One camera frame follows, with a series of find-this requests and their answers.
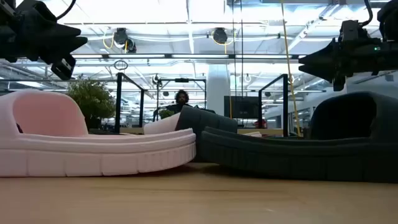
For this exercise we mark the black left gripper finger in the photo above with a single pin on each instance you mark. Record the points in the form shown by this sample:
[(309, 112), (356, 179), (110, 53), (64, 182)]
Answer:
[(65, 46), (62, 28)]

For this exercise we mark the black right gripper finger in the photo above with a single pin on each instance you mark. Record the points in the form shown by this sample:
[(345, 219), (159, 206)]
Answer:
[(326, 57), (323, 73)]

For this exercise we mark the dark grey slide sandal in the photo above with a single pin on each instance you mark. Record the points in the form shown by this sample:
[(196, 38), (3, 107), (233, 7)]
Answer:
[(205, 119), (280, 158)]

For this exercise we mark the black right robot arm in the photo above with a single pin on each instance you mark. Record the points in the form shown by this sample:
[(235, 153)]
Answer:
[(388, 18)]

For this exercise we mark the yellow vertical pole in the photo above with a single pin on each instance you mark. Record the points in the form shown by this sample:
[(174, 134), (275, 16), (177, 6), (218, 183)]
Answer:
[(288, 46)]

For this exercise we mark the large green potted plant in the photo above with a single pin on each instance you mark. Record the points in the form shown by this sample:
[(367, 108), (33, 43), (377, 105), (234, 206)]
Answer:
[(93, 99)]

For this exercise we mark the red storage bins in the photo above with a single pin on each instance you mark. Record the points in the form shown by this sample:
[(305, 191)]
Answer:
[(260, 123)]

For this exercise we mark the black monitor screen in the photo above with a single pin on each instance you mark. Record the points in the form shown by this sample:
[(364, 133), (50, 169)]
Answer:
[(241, 107)]

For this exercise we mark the white building column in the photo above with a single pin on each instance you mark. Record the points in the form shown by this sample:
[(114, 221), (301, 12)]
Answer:
[(217, 90)]

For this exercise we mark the small green potted plant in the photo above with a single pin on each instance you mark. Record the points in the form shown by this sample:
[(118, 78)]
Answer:
[(166, 114)]

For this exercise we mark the ceiling light track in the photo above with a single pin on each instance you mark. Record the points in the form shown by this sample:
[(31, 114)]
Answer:
[(199, 56)]

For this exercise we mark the person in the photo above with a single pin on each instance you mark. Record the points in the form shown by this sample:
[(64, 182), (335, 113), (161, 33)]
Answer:
[(182, 97)]

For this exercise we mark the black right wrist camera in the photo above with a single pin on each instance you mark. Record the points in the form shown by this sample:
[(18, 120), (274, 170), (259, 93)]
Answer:
[(349, 29)]

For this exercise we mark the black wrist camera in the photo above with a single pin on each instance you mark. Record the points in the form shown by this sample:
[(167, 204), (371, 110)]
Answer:
[(349, 29), (35, 7)]

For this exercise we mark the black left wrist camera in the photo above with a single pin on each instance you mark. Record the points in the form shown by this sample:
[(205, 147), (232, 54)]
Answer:
[(35, 7)]

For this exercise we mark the black frame wooden shelf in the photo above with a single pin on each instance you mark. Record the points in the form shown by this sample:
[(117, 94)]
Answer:
[(118, 102)]

